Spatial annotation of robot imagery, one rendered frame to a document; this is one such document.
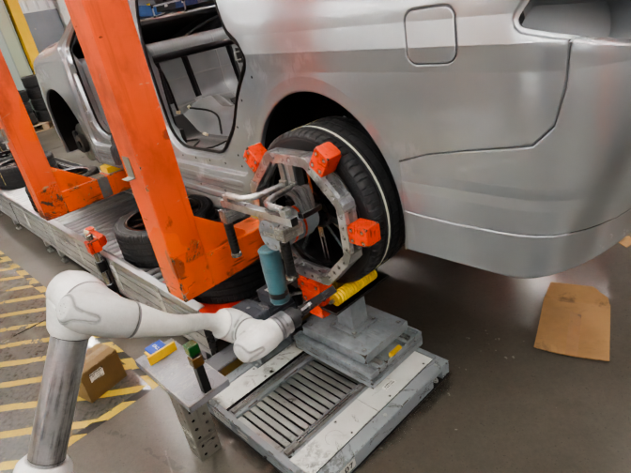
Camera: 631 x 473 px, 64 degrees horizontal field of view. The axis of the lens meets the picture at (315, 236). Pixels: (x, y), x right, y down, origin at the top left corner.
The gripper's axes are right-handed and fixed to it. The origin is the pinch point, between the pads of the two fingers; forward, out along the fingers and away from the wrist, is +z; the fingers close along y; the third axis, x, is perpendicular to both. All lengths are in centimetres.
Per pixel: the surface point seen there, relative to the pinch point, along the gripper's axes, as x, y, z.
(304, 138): 49, 25, 17
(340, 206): 19.4, 26.3, 8.8
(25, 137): 215, -148, -18
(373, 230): 6.1, 27.2, 13.0
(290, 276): 11.5, 7.1, -12.6
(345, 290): -1.8, -12.3, 15.4
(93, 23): 118, 28, -27
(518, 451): -88, -2, 25
